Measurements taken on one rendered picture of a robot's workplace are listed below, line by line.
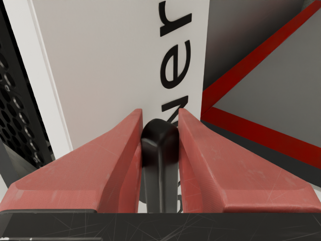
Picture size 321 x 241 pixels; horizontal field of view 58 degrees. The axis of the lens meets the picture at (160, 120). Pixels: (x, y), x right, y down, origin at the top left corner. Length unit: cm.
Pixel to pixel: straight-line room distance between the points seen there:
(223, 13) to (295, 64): 15
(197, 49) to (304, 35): 49
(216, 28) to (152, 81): 33
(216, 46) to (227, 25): 4
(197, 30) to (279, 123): 23
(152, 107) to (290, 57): 42
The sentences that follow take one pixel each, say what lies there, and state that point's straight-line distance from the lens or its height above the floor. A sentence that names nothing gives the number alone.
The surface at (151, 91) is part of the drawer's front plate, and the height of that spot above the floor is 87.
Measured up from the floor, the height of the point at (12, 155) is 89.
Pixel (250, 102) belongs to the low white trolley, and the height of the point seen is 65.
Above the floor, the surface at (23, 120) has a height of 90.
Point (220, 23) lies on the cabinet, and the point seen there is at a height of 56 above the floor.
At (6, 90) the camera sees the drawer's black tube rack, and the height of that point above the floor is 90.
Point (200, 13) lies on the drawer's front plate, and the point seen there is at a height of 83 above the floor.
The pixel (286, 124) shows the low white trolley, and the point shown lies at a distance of 38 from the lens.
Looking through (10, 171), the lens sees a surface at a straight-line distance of 28.
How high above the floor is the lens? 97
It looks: 38 degrees down
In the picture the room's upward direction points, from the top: 128 degrees counter-clockwise
